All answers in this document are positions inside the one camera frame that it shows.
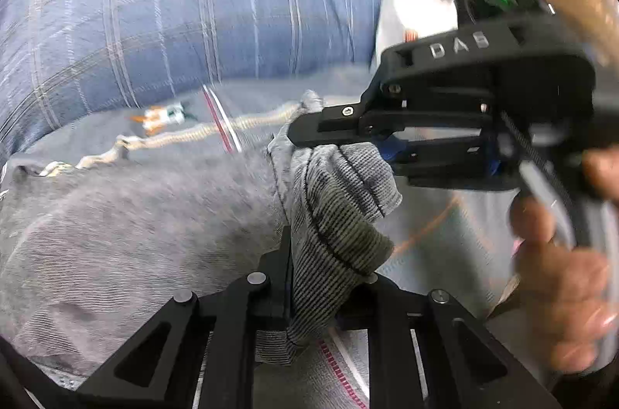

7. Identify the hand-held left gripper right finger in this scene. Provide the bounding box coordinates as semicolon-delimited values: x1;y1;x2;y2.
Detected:
337;273;564;409

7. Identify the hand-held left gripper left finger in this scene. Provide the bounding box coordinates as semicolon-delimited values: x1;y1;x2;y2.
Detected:
77;225;294;409

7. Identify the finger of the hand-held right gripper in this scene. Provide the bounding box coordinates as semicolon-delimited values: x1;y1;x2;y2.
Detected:
377;135;516;191
287;80;494;150

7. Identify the person's right hand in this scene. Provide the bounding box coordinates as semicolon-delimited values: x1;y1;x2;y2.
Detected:
509;147;619;377

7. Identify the grey star-print bed sheet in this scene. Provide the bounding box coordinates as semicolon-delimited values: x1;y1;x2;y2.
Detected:
0;63;547;409

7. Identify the white paper bag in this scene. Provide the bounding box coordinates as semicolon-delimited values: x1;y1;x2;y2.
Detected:
374;0;461;69

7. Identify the blue plaid pillow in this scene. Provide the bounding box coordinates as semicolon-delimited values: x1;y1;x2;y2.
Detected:
0;0;388;158

